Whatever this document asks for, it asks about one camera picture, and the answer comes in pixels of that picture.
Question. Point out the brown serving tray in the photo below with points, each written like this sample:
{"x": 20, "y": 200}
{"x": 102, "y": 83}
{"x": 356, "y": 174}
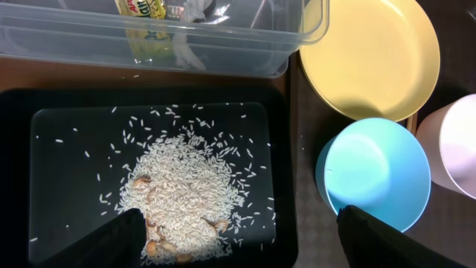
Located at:
{"x": 448, "y": 224}

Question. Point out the rice food waste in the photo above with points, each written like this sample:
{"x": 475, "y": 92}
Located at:
{"x": 188, "y": 184}

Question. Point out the wooden chopstick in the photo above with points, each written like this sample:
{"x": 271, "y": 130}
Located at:
{"x": 411, "y": 123}

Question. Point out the white tissue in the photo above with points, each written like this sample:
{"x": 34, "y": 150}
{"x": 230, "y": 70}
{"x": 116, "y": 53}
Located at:
{"x": 185, "y": 58}

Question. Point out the green snack wrapper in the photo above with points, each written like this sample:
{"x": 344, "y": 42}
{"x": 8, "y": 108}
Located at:
{"x": 148, "y": 46}

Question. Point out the clear plastic bin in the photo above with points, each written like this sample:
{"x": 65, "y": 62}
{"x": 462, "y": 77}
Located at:
{"x": 251, "y": 38}

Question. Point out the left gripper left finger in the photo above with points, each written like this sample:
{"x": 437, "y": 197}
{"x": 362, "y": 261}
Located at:
{"x": 118, "y": 243}

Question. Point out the blue bowl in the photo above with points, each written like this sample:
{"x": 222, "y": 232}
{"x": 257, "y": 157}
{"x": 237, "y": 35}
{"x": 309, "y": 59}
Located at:
{"x": 378, "y": 166}

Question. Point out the black tray bin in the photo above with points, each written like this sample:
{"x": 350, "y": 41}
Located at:
{"x": 56, "y": 160}

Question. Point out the yellow plate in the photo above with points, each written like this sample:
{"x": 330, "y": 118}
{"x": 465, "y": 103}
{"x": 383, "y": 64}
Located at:
{"x": 378, "y": 58}

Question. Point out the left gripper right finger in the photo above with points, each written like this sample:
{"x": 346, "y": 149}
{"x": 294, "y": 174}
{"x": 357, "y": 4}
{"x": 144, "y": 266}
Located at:
{"x": 369, "y": 243}

